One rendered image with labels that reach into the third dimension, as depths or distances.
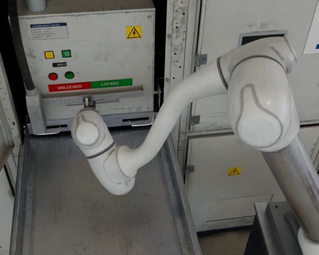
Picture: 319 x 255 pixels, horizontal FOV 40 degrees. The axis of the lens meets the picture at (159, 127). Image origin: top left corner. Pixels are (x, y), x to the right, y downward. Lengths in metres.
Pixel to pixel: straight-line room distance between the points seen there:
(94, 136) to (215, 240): 1.41
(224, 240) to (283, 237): 0.95
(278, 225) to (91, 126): 0.78
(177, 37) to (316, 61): 0.57
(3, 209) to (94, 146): 0.95
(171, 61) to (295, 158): 0.72
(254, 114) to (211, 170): 1.19
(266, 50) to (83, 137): 0.57
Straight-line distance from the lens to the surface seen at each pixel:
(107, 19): 1.57
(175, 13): 1.54
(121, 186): 1.39
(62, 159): 1.78
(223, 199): 2.29
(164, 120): 1.24
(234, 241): 2.57
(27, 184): 1.72
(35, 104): 1.64
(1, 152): 1.85
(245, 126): 0.93
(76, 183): 1.69
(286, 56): 1.10
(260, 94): 0.94
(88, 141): 1.30
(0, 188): 2.06
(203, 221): 2.42
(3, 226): 2.29
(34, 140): 1.87
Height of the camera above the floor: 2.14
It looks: 44 degrees down
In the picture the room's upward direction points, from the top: 2 degrees clockwise
